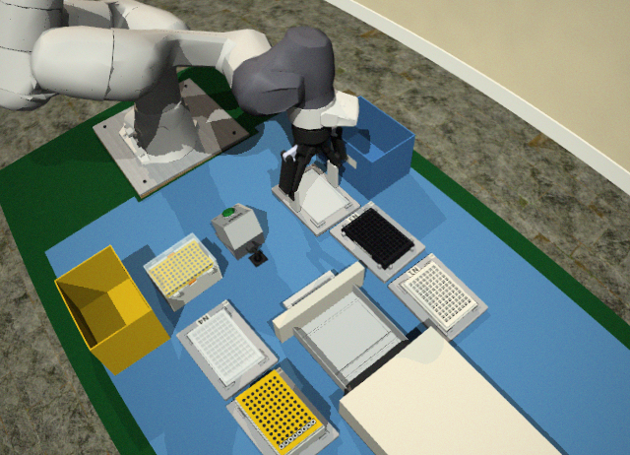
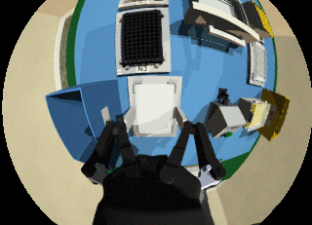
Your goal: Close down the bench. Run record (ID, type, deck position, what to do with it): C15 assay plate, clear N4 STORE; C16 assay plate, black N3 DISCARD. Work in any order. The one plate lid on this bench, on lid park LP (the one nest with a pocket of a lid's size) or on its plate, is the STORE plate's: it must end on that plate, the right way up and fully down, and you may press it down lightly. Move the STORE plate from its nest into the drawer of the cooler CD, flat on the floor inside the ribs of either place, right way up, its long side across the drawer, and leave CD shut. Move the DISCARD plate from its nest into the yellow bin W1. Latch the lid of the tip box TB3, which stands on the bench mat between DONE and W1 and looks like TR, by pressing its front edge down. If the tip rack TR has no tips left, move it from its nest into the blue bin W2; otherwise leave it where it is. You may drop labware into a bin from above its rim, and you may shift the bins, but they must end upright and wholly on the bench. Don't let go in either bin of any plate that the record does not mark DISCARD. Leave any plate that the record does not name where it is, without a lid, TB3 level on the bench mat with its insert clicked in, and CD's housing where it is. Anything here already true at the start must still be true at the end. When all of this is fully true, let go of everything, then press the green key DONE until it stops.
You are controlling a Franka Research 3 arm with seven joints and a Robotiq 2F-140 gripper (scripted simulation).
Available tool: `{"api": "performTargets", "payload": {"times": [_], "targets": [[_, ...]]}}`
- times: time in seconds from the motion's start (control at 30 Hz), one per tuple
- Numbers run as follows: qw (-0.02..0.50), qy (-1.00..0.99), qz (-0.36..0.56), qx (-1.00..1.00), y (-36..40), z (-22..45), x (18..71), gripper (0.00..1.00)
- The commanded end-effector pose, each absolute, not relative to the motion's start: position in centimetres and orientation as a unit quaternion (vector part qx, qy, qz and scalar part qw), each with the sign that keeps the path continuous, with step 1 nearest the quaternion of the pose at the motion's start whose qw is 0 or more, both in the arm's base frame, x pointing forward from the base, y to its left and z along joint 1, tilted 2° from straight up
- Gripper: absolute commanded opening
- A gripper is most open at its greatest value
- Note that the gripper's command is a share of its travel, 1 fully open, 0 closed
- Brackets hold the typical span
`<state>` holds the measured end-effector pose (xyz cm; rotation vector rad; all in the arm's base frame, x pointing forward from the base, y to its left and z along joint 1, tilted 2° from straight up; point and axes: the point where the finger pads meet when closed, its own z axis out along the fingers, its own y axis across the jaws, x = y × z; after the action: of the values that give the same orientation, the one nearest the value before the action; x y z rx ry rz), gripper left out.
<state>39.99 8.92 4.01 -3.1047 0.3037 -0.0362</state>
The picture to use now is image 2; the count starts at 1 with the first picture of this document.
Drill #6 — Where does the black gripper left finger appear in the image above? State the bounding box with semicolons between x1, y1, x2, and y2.
81;106;142;186

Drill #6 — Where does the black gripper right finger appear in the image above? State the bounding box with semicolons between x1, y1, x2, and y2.
159;106;226;190

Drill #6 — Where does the blue open-top bin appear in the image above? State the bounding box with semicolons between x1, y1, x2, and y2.
45;79;123;171

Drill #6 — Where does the blue bench mat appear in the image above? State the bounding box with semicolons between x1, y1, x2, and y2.
74;0;275;162

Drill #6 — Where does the yellow open-top bin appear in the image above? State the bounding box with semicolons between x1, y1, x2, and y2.
256;89;290;142

